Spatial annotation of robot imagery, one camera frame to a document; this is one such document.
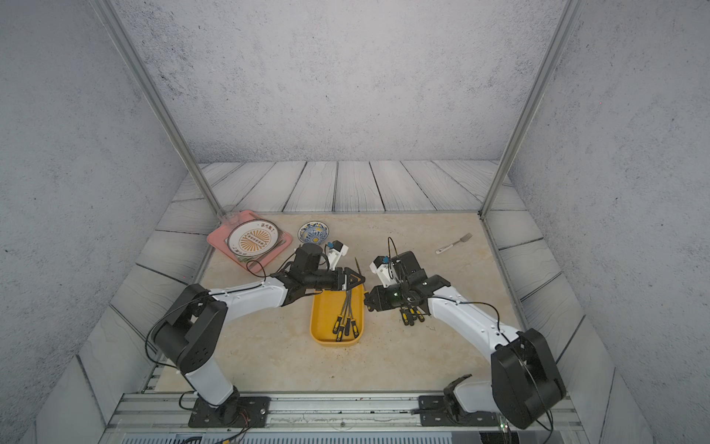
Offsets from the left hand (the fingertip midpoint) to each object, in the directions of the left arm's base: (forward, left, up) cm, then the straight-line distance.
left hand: (364, 282), depth 83 cm
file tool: (-7, +3, -14) cm, 16 cm away
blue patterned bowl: (+31, +20, -11) cm, 39 cm away
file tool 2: (-4, -13, -14) cm, 19 cm away
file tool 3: (-4, -18, -13) cm, 23 cm away
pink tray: (+30, +57, -12) cm, 65 cm away
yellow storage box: (0, +13, -14) cm, 19 cm away
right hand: (-6, -1, -1) cm, 6 cm away
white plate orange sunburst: (+29, +44, -12) cm, 54 cm away
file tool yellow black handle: (-5, +8, -13) cm, 16 cm away
